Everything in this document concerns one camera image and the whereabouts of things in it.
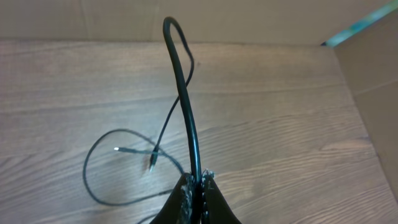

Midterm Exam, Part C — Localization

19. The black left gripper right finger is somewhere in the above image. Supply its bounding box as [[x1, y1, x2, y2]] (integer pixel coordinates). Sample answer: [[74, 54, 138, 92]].
[[201, 169, 241, 224]]

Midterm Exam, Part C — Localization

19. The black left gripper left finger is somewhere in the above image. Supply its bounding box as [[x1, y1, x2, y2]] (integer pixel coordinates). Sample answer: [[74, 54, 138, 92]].
[[150, 173, 195, 224]]

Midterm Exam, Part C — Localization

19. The black usb cable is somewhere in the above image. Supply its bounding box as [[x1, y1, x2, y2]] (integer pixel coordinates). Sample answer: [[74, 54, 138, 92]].
[[148, 16, 203, 187], [82, 128, 186, 224]]

